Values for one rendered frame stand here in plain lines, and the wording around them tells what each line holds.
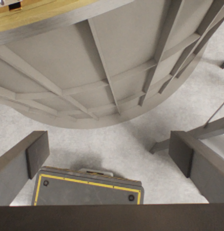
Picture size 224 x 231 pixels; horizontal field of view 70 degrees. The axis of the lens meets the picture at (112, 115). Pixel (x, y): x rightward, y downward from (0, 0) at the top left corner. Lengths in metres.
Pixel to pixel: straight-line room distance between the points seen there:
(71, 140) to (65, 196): 0.49
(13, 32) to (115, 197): 0.98
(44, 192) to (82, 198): 0.25
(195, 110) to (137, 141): 0.54
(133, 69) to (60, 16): 0.40
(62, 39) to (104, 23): 0.10
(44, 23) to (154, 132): 1.21
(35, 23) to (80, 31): 0.12
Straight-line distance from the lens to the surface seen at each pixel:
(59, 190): 1.17
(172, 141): 0.17
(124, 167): 1.38
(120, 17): 0.40
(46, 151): 0.17
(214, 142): 0.84
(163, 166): 1.40
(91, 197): 1.12
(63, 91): 0.65
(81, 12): 0.29
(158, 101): 1.40
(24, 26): 0.30
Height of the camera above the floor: 1.36
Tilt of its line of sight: 79 degrees down
